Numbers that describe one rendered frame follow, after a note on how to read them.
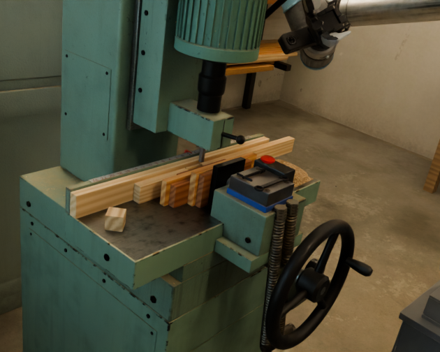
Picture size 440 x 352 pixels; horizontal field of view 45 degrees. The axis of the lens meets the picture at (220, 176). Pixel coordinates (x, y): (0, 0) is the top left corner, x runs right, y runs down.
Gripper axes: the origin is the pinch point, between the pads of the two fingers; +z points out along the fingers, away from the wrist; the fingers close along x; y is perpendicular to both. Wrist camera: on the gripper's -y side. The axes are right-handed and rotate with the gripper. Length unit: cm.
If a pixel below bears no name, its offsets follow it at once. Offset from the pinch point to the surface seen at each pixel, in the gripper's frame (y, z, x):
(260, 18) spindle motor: -13.7, 13.3, 0.2
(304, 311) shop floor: -37, -121, 78
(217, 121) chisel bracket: -30.4, 5.1, 13.0
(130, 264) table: -54, 25, 33
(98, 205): -58, 15, 19
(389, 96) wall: 97, -333, -13
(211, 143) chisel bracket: -33.5, 3.6, 16.3
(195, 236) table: -43, 14, 33
